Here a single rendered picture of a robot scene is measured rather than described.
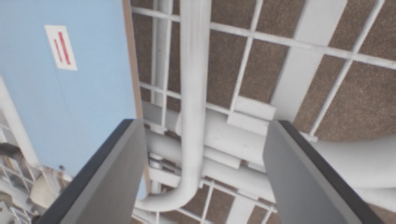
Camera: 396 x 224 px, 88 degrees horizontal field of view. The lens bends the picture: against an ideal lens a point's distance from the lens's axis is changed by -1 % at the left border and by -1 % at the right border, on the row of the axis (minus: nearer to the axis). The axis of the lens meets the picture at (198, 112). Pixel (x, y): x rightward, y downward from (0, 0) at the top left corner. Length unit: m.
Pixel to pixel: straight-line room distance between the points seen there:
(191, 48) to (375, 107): 0.67
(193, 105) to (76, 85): 0.13
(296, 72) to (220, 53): 0.50
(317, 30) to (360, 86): 0.53
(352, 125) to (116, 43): 0.71
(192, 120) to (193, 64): 0.05
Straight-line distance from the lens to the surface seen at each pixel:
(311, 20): 0.22
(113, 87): 0.21
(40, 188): 0.44
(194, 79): 0.16
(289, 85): 0.23
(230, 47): 0.70
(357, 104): 0.75
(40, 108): 0.31
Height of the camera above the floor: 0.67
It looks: 55 degrees down
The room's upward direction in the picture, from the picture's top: 140 degrees counter-clockwise
